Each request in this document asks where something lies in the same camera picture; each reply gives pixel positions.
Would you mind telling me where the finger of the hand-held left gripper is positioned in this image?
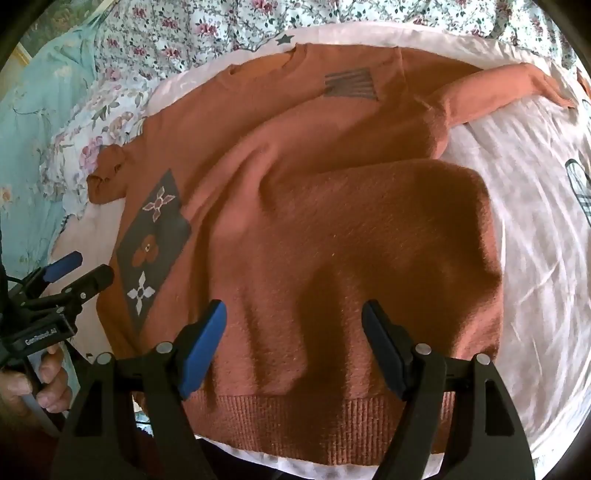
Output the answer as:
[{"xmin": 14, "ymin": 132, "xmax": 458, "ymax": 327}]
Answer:
[
  {"xmin": 25, "ymin": 264, "xmax": 115, "ymax": 315},
  {"xmin": 9, "ymin": 251, "xmax": 83, "ymax": 302}
]

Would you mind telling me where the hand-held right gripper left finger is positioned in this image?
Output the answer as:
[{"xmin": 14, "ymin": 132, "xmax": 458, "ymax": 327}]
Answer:
[{"xmin": 51, "ymin": 299, "xmax": 227, "ymax": 480}]

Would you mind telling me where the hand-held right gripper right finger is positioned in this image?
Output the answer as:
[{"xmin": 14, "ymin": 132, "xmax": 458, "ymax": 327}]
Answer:
[{"xmin": 362, "ymin": 299, "xmax": 536, "ymax": 480}]

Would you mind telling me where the orange knit sweater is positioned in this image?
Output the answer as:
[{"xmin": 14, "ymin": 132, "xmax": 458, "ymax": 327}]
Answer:
[{"xmin": 87, "ymin": 42, "xmax": 581, "ymax": 465}]

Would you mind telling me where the person's left hand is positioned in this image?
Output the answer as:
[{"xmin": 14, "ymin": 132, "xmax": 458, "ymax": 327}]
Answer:
[{"xmin": 0, "ymin": 346, "xmax": 75, "ymax": 414}]

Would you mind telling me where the person's dark red clothing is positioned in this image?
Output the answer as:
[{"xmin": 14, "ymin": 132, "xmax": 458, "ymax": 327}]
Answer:
[{"xmin": 0, "ymin": 406, "xmax": 63, "ymax": 480}]

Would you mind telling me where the teal floral bed sheet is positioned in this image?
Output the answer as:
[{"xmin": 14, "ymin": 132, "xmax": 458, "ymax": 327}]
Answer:
[{"xmin": 0, "ymin": 23, "xmax": 114, "ymax": 289}]

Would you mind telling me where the pink blanket with plaid heart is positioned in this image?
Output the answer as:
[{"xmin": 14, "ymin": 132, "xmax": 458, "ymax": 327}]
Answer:
[{"xmin": 55, "ymin": 21, "xmax": 591, "ymax": 480}]

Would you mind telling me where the white floral quilt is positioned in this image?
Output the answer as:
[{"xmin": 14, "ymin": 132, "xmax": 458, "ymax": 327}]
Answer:
[{"xmin": 46, "ymin": 0, "xmax": 591, "ymax": 222}]

